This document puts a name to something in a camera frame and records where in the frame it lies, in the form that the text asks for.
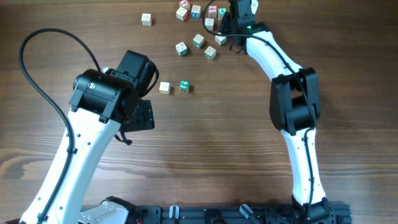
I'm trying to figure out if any plain wooden block centre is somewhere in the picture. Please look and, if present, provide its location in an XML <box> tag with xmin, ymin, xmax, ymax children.
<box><xmin>205</xmin><ymin>17</ymin><xmax>215</xmax><ymax>31</ymax></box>

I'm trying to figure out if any red letter block top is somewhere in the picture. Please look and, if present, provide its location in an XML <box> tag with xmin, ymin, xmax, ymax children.
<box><xmin>179</xmin><ymin>0</ymin><xmax>190</xmax><ymax>11</ymax></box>

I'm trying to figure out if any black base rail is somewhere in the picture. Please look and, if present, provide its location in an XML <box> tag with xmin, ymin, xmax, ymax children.
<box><xmin>74</xmin><ymin>203</ymin><xmax>353</xmax><ymax>224</ymax></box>

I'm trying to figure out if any yellow edged wooden block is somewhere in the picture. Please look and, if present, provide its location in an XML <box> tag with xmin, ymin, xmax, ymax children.
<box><xmin>159</xmin><ymin>82</ymin><xmax>171</xmax><ymax>95</ymax></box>

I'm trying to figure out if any plain wooden block far left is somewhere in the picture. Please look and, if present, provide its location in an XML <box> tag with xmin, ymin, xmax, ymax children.
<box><xmin>141</xmin><ymin>13</ymin><xmax>152</xmax><ymax>26</ymax></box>

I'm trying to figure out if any green edged block lower right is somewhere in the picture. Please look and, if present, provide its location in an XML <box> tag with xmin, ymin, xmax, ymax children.
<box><xmin>205</xmin><ymin>46</ymin><xmax>216</xmax><ymax>60</ymax></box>

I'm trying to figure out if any left black cable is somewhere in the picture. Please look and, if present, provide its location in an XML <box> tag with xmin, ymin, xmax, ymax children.
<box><xmin>18</xmin><ymin>28</ymin><xmax>103</xmax><ymax>224</ymax></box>

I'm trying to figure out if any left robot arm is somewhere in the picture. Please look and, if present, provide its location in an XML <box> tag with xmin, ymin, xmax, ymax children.
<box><xmin>19</xmin><ymin>50</ymin><xmax>159</xmax><ymax>223</ymax></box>

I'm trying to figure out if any red number 6 block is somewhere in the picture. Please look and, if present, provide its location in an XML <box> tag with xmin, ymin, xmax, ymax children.
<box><xmin>208</xmin><ymin>5</ymin><xmax>218</xmax><ymax>18</ymax></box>

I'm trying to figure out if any blue X letter block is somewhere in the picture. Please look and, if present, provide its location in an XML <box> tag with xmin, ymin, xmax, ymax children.
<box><xmin>191</xmin><ymin>5</ymin><xmax>201</xmax><ymax>19</ymax></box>

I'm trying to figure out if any plain wooden block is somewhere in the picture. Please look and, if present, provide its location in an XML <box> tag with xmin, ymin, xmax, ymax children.
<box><xmin>205</xmin><ymin>17</ymin><xmax>215</xmax><ymax>31</ymax></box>
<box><xmin>141</xmin><ymin>13</ymin><xmax>152</xmax><ymax>26</ymax></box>

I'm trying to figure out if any green edged block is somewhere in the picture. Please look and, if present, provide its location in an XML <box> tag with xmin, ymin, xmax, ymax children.
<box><xmin>205</xmin><ymin>46</ymin><xmax>216</xmax><ymax>60</ymax></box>
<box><xmin>215</xmin><ymin>35</ymin><xmax>228</xmax><ymax>45</ymax></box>
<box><xmin>175</xmin><ymin>42</ymin><xmax>188</xmax><ymax>57</ymax></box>
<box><xmin>193</xmin><ymin>34</ymin><xmax>205</xmax><ymax>49</ymax></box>

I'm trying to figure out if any green edged block lower left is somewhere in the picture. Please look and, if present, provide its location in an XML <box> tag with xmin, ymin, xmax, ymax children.
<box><xmin>175</xmin><ymin>42</ymin><xmax>188</xmax><ymax>57</ymax></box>

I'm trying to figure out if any green letter A block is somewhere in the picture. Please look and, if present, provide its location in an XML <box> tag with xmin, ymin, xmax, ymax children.
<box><xmin>218</xmin><ymin>7</ymin><xmax>227</xmax><ymax>21</ymax></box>

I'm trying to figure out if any green letter J block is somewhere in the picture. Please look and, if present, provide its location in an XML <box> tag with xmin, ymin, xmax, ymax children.
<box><xmin>179</xmin><ymin>80</ymin><xmax>190</xmax><ymax>93</ymax></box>

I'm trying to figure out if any green edged block middle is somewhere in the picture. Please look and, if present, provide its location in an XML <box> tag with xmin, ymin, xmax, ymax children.
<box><xmin>193</xmin><ymin>34</ymin><xmax>205</xmax><ymax>49</ymax></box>

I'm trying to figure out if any red edged wooden block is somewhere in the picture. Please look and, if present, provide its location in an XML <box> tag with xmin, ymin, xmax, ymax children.
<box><xmin>176</xmin><ymin>7</ymin><xmax>188</xmax><ymax>21</ymax></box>

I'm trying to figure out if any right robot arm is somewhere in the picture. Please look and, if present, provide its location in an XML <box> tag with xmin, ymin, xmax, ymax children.
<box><xmin>219</xmin><ymin>0</ymin><xmax>329</xmax><ymax>223</ymax></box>

